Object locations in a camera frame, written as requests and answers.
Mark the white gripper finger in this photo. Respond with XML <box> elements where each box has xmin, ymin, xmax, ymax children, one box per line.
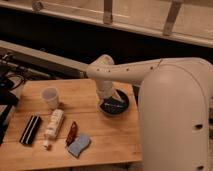
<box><xmin>113</xmin><ymin>90</ymin><xmax>122</xmax><ymax>101</ymax></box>

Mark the black ceramic bowl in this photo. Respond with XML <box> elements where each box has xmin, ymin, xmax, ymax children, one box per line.
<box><xmin>99</xmin><ymin>89</ymin><xmax>129</xmax><ymax>116</ymax></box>

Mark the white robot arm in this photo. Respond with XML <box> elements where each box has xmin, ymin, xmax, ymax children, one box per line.
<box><xmin>86</xmin><ymin>55</ymin><xmax>213</xmax><ymax>171</ymax></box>

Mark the red brown small packet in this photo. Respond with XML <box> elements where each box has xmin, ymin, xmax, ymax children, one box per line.
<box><xmin>66</xmin><ymin>122</ymin><xmax>78</xmax><ymax>146</ymax></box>

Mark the translucent plastic cup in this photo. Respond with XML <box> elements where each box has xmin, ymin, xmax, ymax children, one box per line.
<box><xmin>41</xmin><ymin>87</ymin><xmax>59</xmax><ymax>110</ymax></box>

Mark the white plastic bottle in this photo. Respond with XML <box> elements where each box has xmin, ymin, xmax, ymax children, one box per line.
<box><xmin>43</xmin><ymin>109</ymin><xmax>64</xmax><ymax>150</ymax></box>

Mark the blue sponge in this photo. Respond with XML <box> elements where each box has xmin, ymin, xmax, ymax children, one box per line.
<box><xmin>68</xmin><ymin>134</ymin><xmax>91</xmax><ymax>158</ymax></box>

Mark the wooden table board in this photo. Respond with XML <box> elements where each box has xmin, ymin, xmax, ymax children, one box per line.
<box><xmin>0</xmin><ymin>79</ymin><xmax>141</xmax><ymax>171</ymax></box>

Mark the black striped box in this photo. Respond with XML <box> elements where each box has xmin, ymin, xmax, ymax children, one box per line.
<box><xmin>19</xmin><ymin>115</ymin><xmax>42</xmax><ymax>145</ymax></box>

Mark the black equipment with cables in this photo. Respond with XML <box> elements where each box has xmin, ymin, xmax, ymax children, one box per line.
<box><xmin>0</xmin><ymin>62</ymin><xmax>26</xmax><ymax>145</ymax></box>

